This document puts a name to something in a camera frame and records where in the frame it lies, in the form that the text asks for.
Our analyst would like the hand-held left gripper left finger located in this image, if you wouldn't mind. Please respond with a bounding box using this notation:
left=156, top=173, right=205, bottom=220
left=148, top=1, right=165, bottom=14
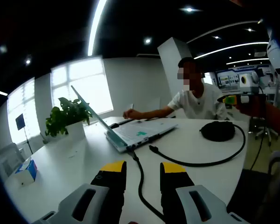
left=37, top=160, right=127, bottom=224

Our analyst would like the white framed chair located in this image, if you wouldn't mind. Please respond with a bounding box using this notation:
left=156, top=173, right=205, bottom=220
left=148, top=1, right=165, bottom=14
left=267, top=150, right=280, bottom=180

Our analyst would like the black power cable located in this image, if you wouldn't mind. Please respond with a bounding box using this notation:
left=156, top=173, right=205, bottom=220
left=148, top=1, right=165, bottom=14
left=130, top=148, right=166, bottom=224

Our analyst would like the black round pouch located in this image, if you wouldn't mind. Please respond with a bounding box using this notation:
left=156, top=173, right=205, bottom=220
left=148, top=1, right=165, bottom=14
left=199, top=121, right=236, bottom=142

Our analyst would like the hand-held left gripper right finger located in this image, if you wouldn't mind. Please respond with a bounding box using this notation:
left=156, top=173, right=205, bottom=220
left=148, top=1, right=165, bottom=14
left=160, top=161, right=248, bottom=224

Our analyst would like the grey mesh chair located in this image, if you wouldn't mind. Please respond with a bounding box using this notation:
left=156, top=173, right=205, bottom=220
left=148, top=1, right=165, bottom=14
left=0, top=142, right=26, bottom=178

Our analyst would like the white office chair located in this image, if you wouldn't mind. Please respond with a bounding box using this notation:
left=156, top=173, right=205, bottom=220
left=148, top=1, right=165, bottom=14
left=254, top=116, right=280, bottom=147

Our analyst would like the white worn device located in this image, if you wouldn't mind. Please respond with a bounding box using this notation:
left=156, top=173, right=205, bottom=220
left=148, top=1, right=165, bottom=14
left=266, top=28, right=280, bottom=77

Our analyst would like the black panel on stand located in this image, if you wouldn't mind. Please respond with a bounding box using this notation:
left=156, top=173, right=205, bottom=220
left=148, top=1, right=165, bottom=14
left=15, top=113, right=35, bottom=154

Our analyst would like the white laptop computer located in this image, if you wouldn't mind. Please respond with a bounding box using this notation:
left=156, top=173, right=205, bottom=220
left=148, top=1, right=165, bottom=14
left=71, top=85, right=179, bottom=154

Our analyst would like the person's right hand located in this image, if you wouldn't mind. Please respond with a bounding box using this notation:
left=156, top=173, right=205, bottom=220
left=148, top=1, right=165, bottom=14
left=237, top=94, right=268, bottom=117

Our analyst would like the blue white tissue box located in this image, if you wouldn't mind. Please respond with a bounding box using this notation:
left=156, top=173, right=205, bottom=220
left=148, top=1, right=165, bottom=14
left=14, top=160, right=38, bottom=185

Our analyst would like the potted green plant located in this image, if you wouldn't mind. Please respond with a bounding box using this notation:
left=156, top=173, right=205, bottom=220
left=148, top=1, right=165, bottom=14
left=45, top=97, right=93, bottom=142

